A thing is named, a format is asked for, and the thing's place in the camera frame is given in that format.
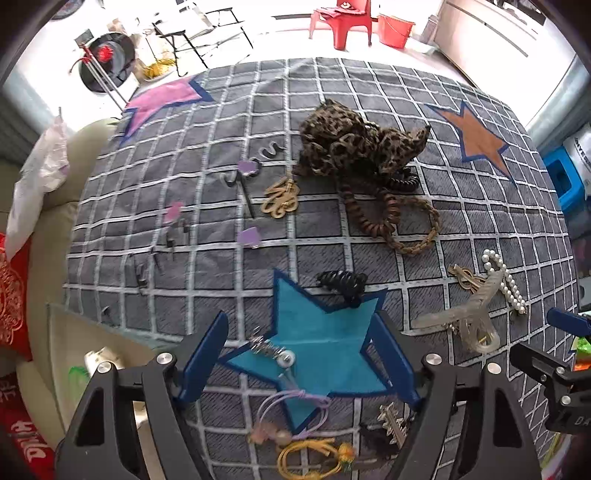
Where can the black claw clip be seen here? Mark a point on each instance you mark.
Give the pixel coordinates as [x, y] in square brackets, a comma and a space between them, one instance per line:
[341, 281]

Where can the red bucket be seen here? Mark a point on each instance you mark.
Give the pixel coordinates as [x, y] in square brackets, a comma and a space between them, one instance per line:
[395, 32]

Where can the yellow bundle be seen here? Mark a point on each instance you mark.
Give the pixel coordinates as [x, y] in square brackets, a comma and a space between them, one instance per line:
[159, 70]

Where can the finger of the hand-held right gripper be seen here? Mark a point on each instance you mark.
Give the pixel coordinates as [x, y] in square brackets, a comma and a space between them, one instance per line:
[568, 319]
[538, 362]

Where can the translucent claw clip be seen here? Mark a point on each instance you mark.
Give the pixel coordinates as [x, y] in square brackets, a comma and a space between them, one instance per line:
[471, 314]

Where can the pink heart hair clip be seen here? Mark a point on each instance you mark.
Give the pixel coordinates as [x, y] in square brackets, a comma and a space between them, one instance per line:
[174, 212]

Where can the white polka dot scrunchie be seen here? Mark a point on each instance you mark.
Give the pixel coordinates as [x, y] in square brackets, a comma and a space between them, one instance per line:
[104, 356]

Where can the red printed blanket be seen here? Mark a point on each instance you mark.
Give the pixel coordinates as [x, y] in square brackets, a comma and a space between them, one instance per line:
[23, 443]

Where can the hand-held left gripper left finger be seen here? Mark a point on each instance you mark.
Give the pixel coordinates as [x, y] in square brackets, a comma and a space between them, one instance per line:
[205, 360]

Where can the clear plastic bag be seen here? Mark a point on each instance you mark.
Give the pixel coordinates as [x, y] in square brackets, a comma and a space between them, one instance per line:
[32, 184]

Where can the red plastic chair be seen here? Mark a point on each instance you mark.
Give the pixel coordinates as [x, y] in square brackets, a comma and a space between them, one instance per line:
[351, 27]

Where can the gold openwork hair clip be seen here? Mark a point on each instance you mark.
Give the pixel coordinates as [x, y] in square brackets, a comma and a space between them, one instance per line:
[277, 203]

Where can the green plastic bag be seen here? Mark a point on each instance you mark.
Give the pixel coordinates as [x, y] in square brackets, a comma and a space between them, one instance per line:
[584, 345]

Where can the orange packet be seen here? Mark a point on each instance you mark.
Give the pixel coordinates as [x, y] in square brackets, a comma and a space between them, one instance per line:
[581, 363]

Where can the silver wavy hair clip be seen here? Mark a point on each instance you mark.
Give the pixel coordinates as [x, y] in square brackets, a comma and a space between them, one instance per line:
[268, 151]

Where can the silver pearl hairpin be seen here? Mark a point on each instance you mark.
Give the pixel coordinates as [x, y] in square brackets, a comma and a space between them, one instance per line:
[286, 359]

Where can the silver metal pipe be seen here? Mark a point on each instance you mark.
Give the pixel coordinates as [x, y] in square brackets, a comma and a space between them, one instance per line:
[563, 101]

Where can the grey curtain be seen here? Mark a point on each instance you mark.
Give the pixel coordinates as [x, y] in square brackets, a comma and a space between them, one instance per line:
[18, 134]

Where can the beige sofa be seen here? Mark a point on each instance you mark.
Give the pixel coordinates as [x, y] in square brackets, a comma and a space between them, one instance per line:
[55, 230]

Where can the white printed sack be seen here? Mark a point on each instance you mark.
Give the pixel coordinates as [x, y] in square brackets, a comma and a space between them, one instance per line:
[582, 157]

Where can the white cabinet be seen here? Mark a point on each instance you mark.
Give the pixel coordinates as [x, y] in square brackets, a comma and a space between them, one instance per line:
[489, 32]

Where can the purple heart hair clip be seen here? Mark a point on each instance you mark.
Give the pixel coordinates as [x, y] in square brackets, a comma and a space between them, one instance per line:
[249, 236]
[248, 167]

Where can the gold comb hair clip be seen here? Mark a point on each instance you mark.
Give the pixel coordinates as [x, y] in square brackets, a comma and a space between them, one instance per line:
[392, 422]

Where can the black disc with red ornament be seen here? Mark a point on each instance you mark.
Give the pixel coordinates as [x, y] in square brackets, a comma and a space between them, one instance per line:
[111, 60]

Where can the gold flat hair clip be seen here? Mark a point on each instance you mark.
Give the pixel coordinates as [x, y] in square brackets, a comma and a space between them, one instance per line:
[464, 276]

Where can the black fuzzy scrunchie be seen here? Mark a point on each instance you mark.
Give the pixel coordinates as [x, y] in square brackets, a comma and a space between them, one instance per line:
[374, 441]

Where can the white cardboard tray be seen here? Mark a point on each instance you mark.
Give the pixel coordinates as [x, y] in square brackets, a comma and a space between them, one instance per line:
[74, 337]

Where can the scattered black hairpins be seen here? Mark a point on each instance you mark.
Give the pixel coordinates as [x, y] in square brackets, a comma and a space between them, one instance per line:
[141, 277]

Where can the leopard print scrunchie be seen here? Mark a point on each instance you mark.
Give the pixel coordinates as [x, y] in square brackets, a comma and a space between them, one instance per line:
[341, 138]

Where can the green bangle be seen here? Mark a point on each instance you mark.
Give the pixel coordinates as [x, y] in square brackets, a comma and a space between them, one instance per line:
[76, 374]

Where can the black folding chair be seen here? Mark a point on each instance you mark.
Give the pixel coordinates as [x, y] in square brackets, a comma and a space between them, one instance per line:
[171, 33]

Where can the red embroidered cushion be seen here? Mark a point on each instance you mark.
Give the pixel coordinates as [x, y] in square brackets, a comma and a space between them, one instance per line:
[11, 300]

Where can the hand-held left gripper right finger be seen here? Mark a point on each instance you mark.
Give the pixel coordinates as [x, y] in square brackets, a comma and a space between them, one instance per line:
[397, 364]

